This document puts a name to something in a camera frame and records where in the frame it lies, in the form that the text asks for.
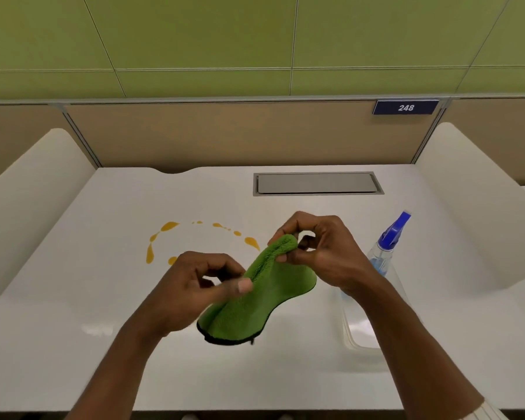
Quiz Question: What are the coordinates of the person's left hand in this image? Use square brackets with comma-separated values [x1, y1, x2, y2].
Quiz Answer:
[129, 251, 254, 340]

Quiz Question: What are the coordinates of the person's right hand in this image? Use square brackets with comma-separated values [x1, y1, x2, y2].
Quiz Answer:
[267, 211, 379, 298]

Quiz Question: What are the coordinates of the blue spray bottle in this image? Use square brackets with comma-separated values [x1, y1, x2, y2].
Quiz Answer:
[366, 210, 413, 302]

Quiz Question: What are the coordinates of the orange liquid spill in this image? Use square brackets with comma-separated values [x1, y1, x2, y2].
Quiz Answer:
[145, 220, 261, 267]

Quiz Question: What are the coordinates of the green microfibre cloth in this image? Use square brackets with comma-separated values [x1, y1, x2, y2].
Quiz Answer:
[195, 233, 318, 346]

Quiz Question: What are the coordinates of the person's right forearm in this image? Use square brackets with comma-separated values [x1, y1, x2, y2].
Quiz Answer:
[345, 275, 487, 420]

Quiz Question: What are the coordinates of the clear plastic container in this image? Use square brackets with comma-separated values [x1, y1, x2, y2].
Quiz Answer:
[339, 262, 421, 353]

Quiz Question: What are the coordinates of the white divider panel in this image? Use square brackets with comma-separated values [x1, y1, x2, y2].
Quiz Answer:
[0, 128, 96, 296]
[415, 122, 525, 290]

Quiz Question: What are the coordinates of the dark blue number sign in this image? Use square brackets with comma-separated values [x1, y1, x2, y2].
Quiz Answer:
[372, 99, 440, 116]

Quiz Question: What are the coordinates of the beige partition screen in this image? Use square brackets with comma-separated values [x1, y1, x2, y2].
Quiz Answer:
[439, 98, 525, 187]
[64, 100, 447, 173]
[0, 103, 93, 188]

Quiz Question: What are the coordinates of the white striped shirt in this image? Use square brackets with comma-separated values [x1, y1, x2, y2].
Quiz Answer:
[459, 400, 510, 420]

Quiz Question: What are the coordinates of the grey cable hatch lid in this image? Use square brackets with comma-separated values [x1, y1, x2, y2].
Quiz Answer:
[253, 171, 385, 197]

